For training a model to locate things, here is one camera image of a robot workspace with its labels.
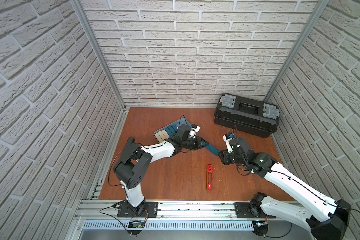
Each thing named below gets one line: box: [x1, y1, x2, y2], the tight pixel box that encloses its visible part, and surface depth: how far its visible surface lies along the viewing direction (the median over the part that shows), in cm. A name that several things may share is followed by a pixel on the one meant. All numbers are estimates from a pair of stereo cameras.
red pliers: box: [206, 164, 215, 190], surface depth 87 cm
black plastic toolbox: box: [214, 93, 280, 138], surface depth 97 cm
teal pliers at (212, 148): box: [201, 140, 220, 156], surface depth 85 cm
